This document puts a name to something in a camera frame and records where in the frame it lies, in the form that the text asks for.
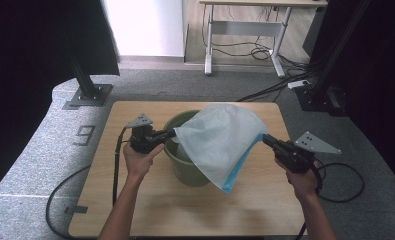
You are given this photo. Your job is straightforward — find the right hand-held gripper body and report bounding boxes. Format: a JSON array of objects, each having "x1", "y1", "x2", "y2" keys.
[{"x1": 274, "y1": 131, "x2": 342, "y2": 175}]

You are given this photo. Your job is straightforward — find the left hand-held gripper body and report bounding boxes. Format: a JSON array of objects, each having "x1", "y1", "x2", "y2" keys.
[{"x1": 126, "y1": 113, "x2": 168, "y2": 155}]

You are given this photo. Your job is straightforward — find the green plastic bucket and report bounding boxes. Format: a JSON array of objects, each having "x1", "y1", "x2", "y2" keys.
[{"x1": 162, "y1": 109, "x2": 220, "y2": 188}]

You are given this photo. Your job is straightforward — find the white plastic bag blue band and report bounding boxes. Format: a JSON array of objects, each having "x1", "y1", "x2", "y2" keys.
[{"x1": 172, "y1": 102, "x2": 270, "y2": 195}]

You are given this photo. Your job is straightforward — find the person's left hand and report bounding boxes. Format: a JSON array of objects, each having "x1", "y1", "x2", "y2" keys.
[{"x1": 122, "y1": 143, "x2": 166, "y2": 184}]

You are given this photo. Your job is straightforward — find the person's right hand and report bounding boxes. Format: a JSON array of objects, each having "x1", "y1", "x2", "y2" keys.
[{"x1": 274, "y1": 158, "x2": 320, "y2": 201}]

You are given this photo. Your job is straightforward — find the white power strip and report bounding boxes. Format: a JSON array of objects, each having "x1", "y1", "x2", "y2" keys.
[{"x1": 287, "y1": 79, "x2": 311, "y2": 90}]

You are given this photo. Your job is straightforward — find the black metal stand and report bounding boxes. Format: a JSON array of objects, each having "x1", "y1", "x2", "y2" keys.
[
  {"x1": 67, "y1": 49, "x2": 114, "y2": 109},
  {"x1": 294, "y1": 0, "x2": 373, "y2": 117}
]

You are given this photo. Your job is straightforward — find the desk with white legs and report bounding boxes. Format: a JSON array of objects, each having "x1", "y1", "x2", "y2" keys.
[{"x1": 198, "y1": 0, "x2": 329, "y2": 79}]

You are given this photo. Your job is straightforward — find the black curtain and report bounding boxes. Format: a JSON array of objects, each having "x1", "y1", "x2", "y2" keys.
[
  {"x1": 301, "y1": 0, "x2": 395, "y2": 184},
  {"x1": 0, "y1": 0, "x2": 121, "y2": 201}
]

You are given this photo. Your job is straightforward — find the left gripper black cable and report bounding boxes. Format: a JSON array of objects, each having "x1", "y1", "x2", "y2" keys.
[{"x1": 45, "y1": 125, "x2": 129, "y2": 240}]

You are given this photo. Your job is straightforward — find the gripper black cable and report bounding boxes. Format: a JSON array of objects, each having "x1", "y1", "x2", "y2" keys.
[
  {"x1": 294, "y1": 161, "x2": 366, "y2": 240},
  {"x1": 45, "y1": 125, "x2": 129, "y2": 240}
]

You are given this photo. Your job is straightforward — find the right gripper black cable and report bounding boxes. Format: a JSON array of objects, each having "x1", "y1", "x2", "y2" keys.
[{"x1": 294, "y1": 161, "x2": 366, "y2": 240}]

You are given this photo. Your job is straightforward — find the bundle of black floor cables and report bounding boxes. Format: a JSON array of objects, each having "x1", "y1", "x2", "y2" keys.
[{"x1": 201, "y1": 4, "x2": 319, "y2": 103}]

